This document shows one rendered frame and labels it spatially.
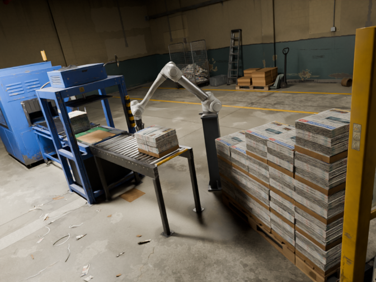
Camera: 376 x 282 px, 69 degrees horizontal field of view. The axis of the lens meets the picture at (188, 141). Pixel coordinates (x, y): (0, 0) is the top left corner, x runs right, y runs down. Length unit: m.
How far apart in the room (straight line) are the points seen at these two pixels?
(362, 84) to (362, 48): 0.15
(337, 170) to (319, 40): 7.52
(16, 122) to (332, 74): 8.09
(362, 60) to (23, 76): 5.34
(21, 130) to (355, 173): 5.37
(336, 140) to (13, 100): 5.18
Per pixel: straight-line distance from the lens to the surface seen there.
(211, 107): 3.04
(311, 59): 9.42
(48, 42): 11.55
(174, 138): 2.92
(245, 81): 9.32
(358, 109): 1.45
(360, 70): 1.41
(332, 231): 2.26
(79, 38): 12.02
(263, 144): 2.35
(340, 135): 1.91
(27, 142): 5.96
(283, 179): 2.30
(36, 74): 5.93
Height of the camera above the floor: 1.93
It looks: 21 degrees down
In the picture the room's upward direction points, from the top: 9 degrees counter-clockwise
